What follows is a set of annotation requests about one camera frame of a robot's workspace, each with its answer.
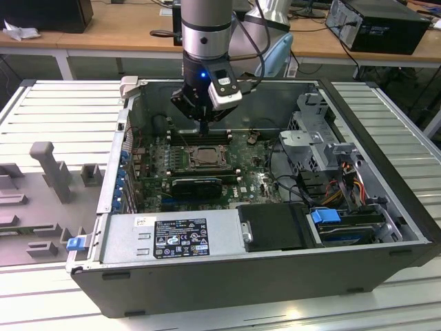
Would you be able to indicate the black graphics card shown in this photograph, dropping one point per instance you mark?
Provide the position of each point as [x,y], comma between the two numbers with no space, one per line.
[196,188]

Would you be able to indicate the silver power supply unit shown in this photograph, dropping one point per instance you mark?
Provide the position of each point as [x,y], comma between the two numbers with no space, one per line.
[120,241]

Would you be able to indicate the grey case release latch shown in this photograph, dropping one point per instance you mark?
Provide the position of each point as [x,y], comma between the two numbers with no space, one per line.
[130,86]

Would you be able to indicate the green motherboard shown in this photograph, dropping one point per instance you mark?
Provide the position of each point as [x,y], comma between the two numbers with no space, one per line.
[248,172]

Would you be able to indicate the CPU socket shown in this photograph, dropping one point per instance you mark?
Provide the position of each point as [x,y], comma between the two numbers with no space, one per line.
[225,165]

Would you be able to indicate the white power strip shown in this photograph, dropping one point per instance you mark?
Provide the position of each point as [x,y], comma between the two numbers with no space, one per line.
[291,69]

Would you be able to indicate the black plastic shroud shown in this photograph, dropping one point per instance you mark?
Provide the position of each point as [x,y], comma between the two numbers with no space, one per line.
[272,224]

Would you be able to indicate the pale blue teach pendant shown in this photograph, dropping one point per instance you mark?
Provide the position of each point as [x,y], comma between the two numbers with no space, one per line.
[279,51]

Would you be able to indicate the blue case latch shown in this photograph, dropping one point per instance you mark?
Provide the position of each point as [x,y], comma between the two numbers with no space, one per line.
[76,244]

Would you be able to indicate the blue card retainer clips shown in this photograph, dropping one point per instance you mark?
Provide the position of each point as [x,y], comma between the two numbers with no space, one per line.
[119,182]

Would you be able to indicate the round coin cell battery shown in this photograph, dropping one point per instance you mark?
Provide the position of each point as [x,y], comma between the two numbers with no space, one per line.
[251,139]

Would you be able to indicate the metal drive cage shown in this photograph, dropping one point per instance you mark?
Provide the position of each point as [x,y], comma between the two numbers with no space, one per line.
[299,141]

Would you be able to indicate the black desktop PC tower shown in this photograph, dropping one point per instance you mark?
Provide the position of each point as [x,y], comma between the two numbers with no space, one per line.
[389,34]

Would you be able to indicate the wooden desk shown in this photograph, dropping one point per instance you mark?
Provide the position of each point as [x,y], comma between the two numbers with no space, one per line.
[120,31]

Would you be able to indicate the black RAM slot row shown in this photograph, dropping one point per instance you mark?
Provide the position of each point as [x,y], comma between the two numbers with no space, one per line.
[213,138]
[203,172]

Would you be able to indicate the hard disk in blue carrier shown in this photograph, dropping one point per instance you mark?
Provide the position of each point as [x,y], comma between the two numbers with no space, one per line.
[324,219]

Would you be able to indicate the small black desk device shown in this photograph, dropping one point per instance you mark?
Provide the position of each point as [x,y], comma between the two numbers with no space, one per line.
[177,39]

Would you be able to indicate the large black box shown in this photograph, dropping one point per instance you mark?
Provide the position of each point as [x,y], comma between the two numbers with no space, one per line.
[51,13]

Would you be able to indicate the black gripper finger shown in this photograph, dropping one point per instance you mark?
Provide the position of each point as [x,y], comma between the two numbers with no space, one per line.
[186,105]
[220,113]

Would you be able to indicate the crumpled white plastic wrap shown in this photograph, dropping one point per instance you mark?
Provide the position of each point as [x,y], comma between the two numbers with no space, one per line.
[20,31]

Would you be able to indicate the black open PC case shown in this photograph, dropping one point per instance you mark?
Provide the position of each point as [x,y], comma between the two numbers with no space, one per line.
[206,289]

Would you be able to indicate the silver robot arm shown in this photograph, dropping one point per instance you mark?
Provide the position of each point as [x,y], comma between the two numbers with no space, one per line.
[206,20]

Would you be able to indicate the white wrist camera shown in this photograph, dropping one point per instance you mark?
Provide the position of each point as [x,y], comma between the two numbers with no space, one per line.
[225,98]

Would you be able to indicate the grey parts rack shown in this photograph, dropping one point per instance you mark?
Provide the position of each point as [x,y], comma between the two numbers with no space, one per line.
[34,213]

